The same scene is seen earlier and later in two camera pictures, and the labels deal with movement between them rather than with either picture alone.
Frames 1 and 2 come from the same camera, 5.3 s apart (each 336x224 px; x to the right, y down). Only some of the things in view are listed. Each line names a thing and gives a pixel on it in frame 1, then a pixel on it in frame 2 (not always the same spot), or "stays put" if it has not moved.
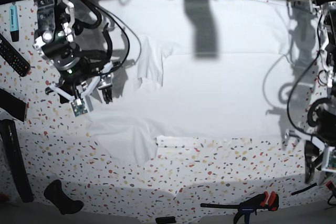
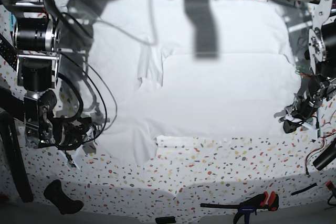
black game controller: [54, 193] stays put
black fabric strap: [14, 106] stays put
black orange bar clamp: [263, 200] stays put
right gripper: [322, 128] → [302, 110]
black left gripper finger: [310, 150] → [289, 126]
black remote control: [13, 57] stays put
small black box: [165, 220] stays put
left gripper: [78, 71] → [70, 134]
